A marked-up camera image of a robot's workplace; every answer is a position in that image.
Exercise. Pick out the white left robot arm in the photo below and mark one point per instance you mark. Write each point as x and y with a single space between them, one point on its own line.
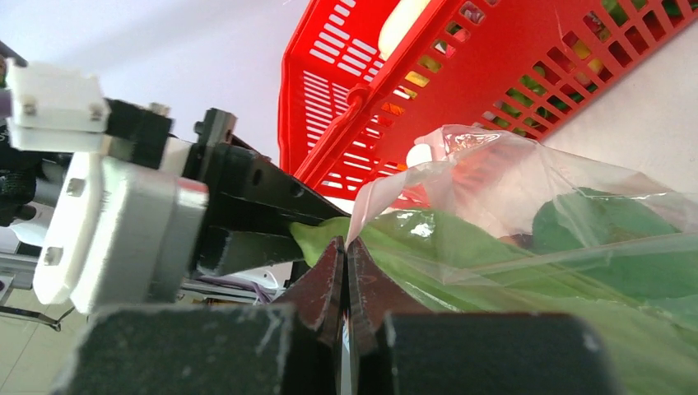
139 137

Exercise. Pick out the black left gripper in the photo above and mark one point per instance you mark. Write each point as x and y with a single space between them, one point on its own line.
243 226

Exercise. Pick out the green romaine leaf bunch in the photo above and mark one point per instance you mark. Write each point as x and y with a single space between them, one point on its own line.
449 264

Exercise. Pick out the clear pink-dotted zip bag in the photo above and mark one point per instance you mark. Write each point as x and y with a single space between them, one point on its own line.
497 181

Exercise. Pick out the pale green napa cabbage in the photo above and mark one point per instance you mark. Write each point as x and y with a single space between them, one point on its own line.
398 23

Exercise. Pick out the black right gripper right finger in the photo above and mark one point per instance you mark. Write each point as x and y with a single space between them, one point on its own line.
371 295

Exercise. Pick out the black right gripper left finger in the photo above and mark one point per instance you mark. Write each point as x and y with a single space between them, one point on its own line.
315 300

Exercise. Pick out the red plastic basket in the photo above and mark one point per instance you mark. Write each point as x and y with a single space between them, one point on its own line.
347 116

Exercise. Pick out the green white bok choy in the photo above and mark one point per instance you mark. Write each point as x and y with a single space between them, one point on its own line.
588 218

